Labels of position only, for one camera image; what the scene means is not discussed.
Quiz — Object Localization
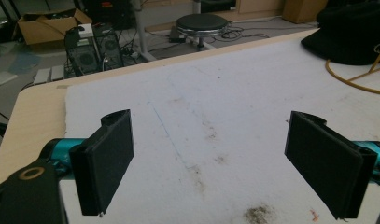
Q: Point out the grey metal desk leg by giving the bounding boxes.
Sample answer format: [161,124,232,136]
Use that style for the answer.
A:
[133,0,158,63]

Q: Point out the gold wire stand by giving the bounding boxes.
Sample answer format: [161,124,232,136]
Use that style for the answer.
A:
[325,43,380,96]

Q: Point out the small white box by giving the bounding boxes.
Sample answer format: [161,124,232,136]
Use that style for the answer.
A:
[77,22,95,39]

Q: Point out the black cloth hat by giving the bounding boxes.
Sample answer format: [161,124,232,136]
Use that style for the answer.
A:
[300,1,380,66]

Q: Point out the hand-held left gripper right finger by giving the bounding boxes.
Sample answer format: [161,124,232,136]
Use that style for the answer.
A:
[284,110,378,219]

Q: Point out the grey flat box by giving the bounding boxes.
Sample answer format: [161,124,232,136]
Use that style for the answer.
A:
[33,67,52,86]
[50,64,66,82]

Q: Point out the black computer tower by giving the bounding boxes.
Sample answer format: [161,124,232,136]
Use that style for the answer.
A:
[93,29,125,71]
[64,36,102,77]

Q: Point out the white felt mat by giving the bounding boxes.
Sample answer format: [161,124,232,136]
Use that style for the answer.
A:
[58,36,380,224]

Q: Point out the open cardboard box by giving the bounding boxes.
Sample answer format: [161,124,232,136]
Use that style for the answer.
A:
[17,7,93,46]

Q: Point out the closed cardboard box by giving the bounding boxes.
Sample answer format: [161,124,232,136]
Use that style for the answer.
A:
[282,0,329,24]

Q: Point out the black power adapter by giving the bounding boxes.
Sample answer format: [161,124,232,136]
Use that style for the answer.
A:
[168,26,188,44]

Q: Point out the round black stool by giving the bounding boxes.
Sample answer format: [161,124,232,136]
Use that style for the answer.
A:
[175,13,232,52]

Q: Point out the black floor cables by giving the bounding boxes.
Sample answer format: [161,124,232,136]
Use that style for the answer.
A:
[220,25,270,41]

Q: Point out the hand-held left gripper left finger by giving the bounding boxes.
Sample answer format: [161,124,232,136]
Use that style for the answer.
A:
[69,109,135,217]

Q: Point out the wooden cabinet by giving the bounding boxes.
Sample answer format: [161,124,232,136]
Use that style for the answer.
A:
[235,0,285,15]

